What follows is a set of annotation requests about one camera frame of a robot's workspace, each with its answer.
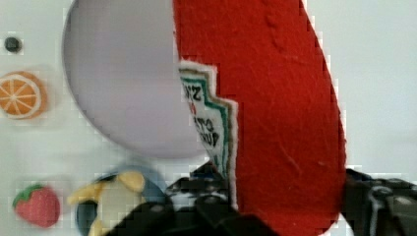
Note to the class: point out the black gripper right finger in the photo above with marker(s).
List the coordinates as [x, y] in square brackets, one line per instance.
[379, 207]

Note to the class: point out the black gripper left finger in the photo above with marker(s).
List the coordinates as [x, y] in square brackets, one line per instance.
[198, 205]

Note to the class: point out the red plush ketchup bottle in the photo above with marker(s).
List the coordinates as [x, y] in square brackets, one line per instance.
[286, 159]

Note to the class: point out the lilac round plate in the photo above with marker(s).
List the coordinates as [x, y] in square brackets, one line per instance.
[121, 62]

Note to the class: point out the yellow peeled banana toy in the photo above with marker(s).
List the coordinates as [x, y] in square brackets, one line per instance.
[115, 199]

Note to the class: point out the red strawberry toy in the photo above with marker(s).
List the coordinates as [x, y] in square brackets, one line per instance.
[38, 205]

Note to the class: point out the orange slice toy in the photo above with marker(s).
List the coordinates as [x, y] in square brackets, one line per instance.
[22, 96]

